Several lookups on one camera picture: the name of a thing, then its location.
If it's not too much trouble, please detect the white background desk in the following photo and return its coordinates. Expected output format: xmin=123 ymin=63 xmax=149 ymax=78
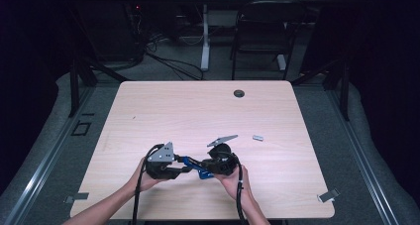
xmin=181 ymin=0 xmax=328 ymax=72

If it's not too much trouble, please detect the black metal stand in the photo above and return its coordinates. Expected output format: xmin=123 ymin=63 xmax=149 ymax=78
xmin=67 ymin=57 xmax=131 ymax=118
xmin=290 ymin=57 xmax=352 ymax=122

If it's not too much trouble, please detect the black folding chair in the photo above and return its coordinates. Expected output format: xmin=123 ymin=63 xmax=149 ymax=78
xmin=230 ymin=0 xmax=307 ymax=81

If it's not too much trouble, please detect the grey tape piece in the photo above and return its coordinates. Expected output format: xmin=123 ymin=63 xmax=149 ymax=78
xmin=317 ymin=187 xmax=341 ymax=204
xmin=63 ymin=191 xmax=90 ymax=205

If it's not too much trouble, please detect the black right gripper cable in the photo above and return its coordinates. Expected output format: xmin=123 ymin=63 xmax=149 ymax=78
xmin=227 ymin=151 xmax=248 ymax=225

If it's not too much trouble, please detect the person's right hand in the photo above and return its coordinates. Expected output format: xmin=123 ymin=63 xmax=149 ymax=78
xmin=214 ymin=164 xmax=252 ymax=202

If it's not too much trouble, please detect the blue stapler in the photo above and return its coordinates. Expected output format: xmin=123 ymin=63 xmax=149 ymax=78
xmin=182 ymin=156 xmax=215 ymax=180

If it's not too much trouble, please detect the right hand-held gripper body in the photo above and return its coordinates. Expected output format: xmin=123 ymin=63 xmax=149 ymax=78
xmin=201 ymin=134 xmax=240 ymax=176

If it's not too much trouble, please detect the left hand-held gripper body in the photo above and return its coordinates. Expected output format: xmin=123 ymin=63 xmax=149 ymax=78
xmin=145 ymin=141 xmax=181 ymax=180

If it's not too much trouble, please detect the person's left hand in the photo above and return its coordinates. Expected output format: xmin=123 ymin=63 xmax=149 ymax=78
xmin=127 ymin=157 xmax=170 ymax=193

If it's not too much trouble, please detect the aluminium floor rail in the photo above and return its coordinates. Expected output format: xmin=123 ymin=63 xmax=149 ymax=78
xmin=0 ymin=85 xmax=95 ymax=225
xmin=326 ymin=89 xmax=401 ymax=225

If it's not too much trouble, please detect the bundle of floor cables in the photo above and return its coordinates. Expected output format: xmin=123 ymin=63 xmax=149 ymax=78
xmin=142 ymin=33 xmax=205 ymax=81

